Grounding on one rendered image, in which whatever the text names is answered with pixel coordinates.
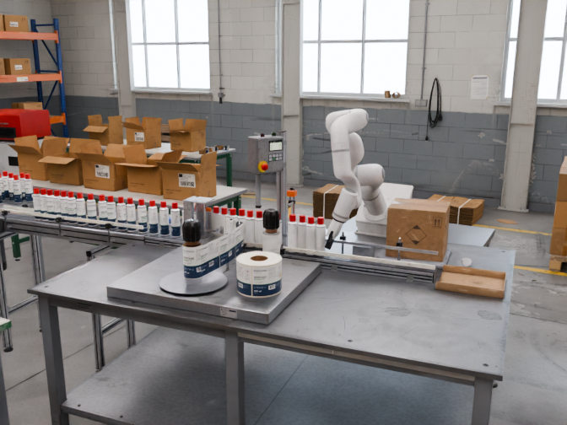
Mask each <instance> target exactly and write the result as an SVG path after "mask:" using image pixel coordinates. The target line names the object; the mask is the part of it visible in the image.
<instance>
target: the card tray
mask: <svg viewBox="0 0 567 425"><path fill-rule="evenodd" d="M505 279H506V272H499V271H492V270H485V269H477V268H471V267H464V266H451V265H443V272H442V274H441V276H440V280H439V281H438V282H436V284H435V289H437V290H443V291H449V292H455V293H467V294H473V295H479V296H485V297H492V298H498V299H503V298H504V291H505Z"/></svg>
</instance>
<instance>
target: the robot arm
mask: <svg viewBox="0 0 567 425"><path fill-rule="evenodd" d="M368 121H369V116H368V113H367V112H366V111H365V110H362V109H353V110H342V111H337V112H333V113H331V114H329V115H328V116H327V118H326V121H325V124H326V128H327V130H328V131H329V133H330V135H331V146H332V162H333V170H334V174H335V177H336V178H338V179H340V180H341V181H342V182H343V183H344V185H345V186H346V187H344V188H343V189H342V191H341V193H340V196H339V198H338V200H337V204H336V206H335V208H334V211H333V213H332V218H333V220H332V222H331V224H330V226H329V228H328V230H327V233H326V236H328V235H329V236H328V239H327V242H326V245H325V248H327V249H329V250H330V249H331V248H332V244H333V241H334V240H335V238H336V237H337V236H338V235H339V233H340V231H341V228H342V226H343V224H344V223H346V222H347V221H348V218H349V215H350V213H351V212H352V210H353V209H356V208H359V207H360V205H361V202H362V200H363V202H364V204H363V206H362V213H363V214H364V216H365V217H366V218H367V219H368V220H370V221H374V222H378V221H381V220H384V219H385V218H387V208H388V207H389V206H390V204H391V202H392V200H391V199H390V198H389V197H388V196H386V195H383V194H382V193H381V189H380V186H381V185H382V183H383V181H384V179H385V171H384V169H383V167H382V166H380V165H379V164H363V165H357V164H358V163H359V162H360V161H361V160H362V158H363V157H364V154H365V151H364V146H363V143H362V140H361V138H360V136H359V135H358V134H356V133H355V132H356V131H358V130H361V129H362V128H364V127H365V126H366V125H367V123H368Z"/></svg>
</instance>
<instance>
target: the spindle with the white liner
mask: <svg viewBox="0 0 567 425"><path fill-rule="evenodd" d="M262 226H263V228H264V229H265V231H264V232H262V251H268V252H272V253H276V254H278V255H280V232H279V231H278V228H279V211H278V209H274V208H268V209H266V210H264V212H263V215H262Z"/></svg>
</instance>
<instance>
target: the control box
mask: <svg viewBox="0 0 567 425"><path fill-rule="evenodd" d="M275 140H283V150H280V151H271V152H269V141H275ZM273 153H283V160H279V161H270V162H268V155H269V154H273ZM263 164H267V165H268V169H267V170H266V171H264V170H262V165H263ZM283 170H284V138H283V137H281V136H276V137H272V135H265V137H260V136H254V137H248V171H249V172H252V173H254V174H257V175H259V174H266V173H273V172H280V171H283Z"/></svg>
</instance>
